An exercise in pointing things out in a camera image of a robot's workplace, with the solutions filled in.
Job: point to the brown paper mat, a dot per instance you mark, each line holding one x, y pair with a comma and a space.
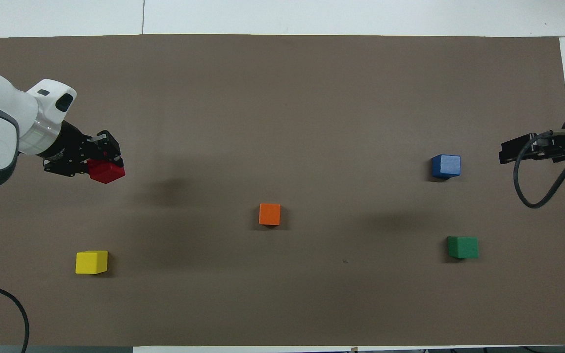
282, 122

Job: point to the orange wooden block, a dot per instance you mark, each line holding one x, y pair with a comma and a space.
269, 214

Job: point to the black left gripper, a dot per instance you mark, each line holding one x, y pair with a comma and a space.
66, 149

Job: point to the red wooden block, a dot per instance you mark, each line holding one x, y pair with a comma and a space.
107, 172

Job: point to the yellow wooden block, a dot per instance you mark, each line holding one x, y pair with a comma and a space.
91, 262

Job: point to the green wooden block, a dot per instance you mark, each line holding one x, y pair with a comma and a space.
463, 247

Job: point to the blue wooden block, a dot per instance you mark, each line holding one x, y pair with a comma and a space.
446, 166

